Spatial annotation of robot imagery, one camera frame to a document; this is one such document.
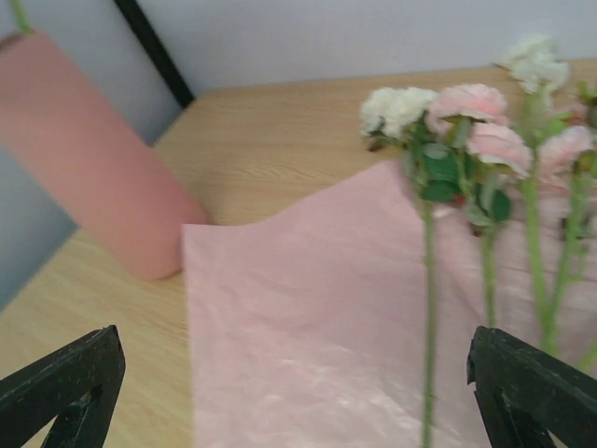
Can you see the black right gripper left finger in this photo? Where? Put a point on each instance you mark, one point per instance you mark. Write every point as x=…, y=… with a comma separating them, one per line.
x=75, y=388

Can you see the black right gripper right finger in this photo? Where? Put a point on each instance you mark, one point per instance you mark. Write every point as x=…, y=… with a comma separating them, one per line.
x=528, y=398

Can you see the pink cylindrical vase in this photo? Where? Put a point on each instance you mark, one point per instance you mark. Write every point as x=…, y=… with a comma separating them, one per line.
x=75, y=144

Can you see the artificial flower bunch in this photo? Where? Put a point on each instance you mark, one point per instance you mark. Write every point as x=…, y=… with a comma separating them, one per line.
x=459, y=146

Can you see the peach rose stem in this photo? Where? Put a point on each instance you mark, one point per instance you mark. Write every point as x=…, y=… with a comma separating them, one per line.
x=20, y=16

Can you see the left black frame post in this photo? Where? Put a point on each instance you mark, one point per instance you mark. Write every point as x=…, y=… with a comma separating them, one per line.
x=155, y=50

